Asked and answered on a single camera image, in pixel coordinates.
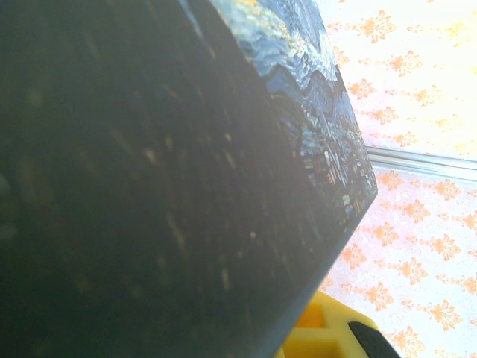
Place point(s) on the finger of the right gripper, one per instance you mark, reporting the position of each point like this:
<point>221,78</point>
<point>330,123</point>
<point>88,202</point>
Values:
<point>372,343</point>

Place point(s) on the starry night print box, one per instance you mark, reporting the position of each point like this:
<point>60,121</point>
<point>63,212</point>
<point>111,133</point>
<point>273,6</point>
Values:
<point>149,186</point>

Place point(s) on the right aluminium frame post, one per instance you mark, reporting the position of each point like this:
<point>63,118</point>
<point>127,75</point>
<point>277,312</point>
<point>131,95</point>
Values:
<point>421,160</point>

